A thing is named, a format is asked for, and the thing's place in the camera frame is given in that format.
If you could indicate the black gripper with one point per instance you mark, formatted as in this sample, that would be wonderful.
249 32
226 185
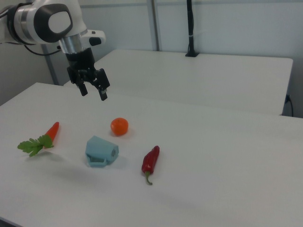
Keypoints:
80 63

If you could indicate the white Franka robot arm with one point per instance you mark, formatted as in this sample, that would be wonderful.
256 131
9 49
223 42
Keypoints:
35 22

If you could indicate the light blue mug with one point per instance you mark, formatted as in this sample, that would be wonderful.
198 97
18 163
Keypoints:
101 151

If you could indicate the orange mandarin fruit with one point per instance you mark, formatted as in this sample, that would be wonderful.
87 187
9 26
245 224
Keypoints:
119 126

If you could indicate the orange carrot with green leaves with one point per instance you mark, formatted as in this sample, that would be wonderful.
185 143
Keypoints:
46 139

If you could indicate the red chili pepper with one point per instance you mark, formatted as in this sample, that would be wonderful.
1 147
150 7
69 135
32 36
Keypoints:
150 160

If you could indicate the white rear table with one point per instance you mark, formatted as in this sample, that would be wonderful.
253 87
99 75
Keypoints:
196 80

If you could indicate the black pole with clamp base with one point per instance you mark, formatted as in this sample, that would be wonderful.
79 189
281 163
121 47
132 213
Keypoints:
190 28

